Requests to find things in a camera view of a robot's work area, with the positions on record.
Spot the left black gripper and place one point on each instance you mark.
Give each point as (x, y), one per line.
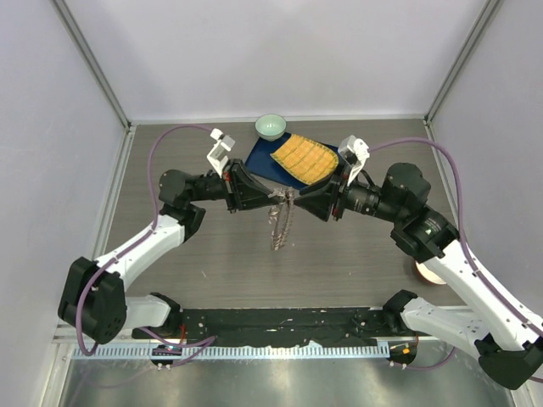
(241, 190)

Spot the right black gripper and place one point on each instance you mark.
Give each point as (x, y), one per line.
(319, 200)

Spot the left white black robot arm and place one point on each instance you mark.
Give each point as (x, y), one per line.
(94, 299)

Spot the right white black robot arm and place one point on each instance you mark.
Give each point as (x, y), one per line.
(502, 335)

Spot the dark blue tray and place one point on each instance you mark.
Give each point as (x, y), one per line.
(260, 162)

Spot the yellow woven bamboo mat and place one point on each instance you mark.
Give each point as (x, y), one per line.
(306, 160)

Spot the light green ceramic bowl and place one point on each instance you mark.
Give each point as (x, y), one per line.
(270, 127)

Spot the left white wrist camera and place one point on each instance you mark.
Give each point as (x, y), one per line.
(217, 156)

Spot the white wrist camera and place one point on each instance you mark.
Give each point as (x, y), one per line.
(355, 152)
(217, 156)

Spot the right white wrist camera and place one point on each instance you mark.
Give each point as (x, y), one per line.
(355, 152)

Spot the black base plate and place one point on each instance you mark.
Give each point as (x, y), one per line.
(283, 328)

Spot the slotted white cable duct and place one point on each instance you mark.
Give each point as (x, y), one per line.
(312, 351)

